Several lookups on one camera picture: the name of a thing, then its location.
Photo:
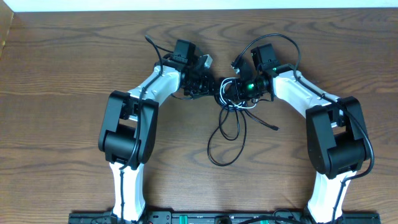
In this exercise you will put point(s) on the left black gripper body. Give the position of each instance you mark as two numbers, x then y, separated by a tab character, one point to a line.
199	84

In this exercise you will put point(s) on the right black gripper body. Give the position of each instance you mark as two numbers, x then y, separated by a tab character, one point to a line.
247	89

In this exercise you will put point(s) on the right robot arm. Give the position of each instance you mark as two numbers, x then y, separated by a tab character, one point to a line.
338	144

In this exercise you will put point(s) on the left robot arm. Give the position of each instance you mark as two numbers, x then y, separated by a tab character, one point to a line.
128	131

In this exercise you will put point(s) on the cardboard box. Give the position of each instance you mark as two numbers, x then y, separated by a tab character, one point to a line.
6	18

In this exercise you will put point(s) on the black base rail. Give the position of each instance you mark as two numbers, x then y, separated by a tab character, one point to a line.
165	217

